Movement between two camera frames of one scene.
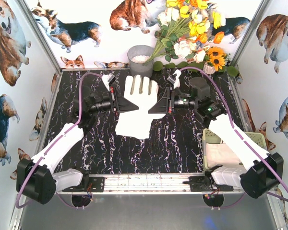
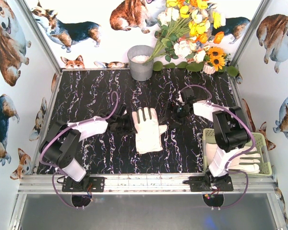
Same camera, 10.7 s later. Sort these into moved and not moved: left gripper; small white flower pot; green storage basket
Moved: left gripper
Not moved: green storage basket; small white flower pot
